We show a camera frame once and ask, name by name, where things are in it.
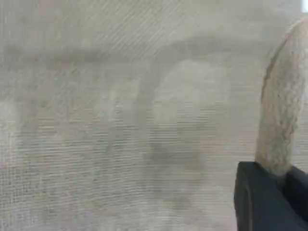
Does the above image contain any brown jute tote bag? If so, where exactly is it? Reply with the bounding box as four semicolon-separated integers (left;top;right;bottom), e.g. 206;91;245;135
0;0;308;231

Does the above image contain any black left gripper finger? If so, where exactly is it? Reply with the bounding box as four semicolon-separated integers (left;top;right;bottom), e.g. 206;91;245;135
282;165;308;220
233;161;308;231

